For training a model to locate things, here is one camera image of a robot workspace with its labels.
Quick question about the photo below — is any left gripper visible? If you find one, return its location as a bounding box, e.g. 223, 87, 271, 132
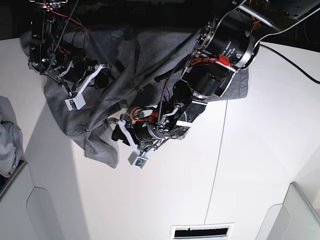
110, 113, 175, 157

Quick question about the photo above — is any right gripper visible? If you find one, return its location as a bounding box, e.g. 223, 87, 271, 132
53, 57, 113, 97

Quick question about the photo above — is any grey t-shirt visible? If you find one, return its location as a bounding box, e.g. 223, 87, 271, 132
19, 23, 251, 171

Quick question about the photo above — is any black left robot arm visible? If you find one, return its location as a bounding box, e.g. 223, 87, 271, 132
111, 0, 320, 157

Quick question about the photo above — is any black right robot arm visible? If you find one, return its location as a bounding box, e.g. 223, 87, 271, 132
28, 0, 112, 98

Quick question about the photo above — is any light grey cloth pile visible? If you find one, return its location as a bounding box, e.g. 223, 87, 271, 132
0, 96, 24, 178

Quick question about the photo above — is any left white bin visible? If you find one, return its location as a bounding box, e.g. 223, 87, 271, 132
0, 162, 38, 240

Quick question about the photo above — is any white bin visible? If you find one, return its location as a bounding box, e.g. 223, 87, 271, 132
0, 162, 38, 240
256, 182, 320, 240

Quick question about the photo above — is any right white bin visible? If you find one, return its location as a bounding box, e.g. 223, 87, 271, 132
256, 182, 320, 240

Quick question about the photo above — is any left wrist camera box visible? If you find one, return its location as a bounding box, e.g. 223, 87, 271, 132
128, 152, 148, 169

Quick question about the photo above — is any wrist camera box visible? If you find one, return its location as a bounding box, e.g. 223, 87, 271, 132
128, 152, 148, 169
64, 93, 86, 111

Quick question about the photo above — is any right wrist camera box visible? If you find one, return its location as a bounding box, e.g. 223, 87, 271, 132
64, 93, 86, 111

